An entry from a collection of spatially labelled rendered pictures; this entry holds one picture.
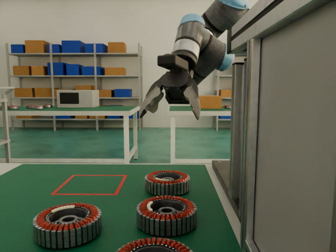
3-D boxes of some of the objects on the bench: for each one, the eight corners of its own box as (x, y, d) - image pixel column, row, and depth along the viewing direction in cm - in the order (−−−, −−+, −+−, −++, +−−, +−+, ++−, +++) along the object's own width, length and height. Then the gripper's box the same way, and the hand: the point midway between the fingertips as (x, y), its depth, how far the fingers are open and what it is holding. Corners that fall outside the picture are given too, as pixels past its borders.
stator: (112, 237, 50) (111, 216, 49) (42, 259, 43) (40, 235, 43) (88, 214, 59) (88, 196, 58) (28, 229, 52) (26, 209, 52)
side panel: (239, 247, 47) (246, 41, 43) (258, 247, 47) (267, 41, 43) (336, 475, 19) (384, -42, 15) (382, 476, 19) (442, -42, 15)
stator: (155, 180, 80) (155, 167, 80) (195, 185, 76) (195, 171, 76) (137, 194, 70) (137, 179, 69) (181, 200, 66) (181, 184, 65)
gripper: (221, 71, 81) (212, 133, 72) (156, 72, 88) (140, 129, 79) (217, 48, 74) (205, 114, 65) (146, 52, 81) (127, 113, 72)
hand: (166, 117), depth 70 cm, fingers open, 14 cm apart
